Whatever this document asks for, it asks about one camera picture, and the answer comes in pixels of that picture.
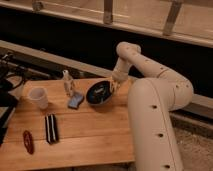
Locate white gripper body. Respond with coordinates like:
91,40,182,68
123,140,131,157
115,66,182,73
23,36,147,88
112,58,132,83

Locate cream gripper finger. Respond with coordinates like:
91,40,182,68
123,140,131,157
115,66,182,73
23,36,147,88
110,80,121,94

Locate dark ceramic bowl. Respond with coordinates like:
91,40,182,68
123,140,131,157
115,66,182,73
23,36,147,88
86,80,112,105

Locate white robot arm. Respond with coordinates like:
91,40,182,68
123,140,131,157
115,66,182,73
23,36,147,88
112,42,194,171

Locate blue sponge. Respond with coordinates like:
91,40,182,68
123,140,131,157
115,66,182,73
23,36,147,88
68,92,84,109

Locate small clear bottle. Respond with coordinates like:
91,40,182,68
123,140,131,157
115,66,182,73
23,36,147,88
63,70,75,97

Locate translucent plastic cup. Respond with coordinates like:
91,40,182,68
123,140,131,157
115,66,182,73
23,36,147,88
28,87,48,110

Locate black white striped block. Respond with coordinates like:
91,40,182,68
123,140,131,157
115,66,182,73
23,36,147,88
45,114,59,144

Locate red brown hair clip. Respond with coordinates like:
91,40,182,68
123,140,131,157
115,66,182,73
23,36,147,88
23,130,34,154

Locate metal window bracket centre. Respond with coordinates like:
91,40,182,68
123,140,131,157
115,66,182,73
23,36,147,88
103,0,113,24

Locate metal window bracket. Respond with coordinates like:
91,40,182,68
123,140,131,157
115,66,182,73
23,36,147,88
32,0,43,12
103,0,113,24
163,0,183,36

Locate metal window bracket right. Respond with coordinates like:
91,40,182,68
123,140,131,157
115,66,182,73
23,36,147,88
163,0,183,36

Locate black equipment with cables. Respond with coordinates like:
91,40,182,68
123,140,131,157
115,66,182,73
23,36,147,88
0,51,51,146

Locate metal window bracket left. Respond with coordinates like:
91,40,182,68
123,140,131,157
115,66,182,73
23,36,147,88
32,0,43,12

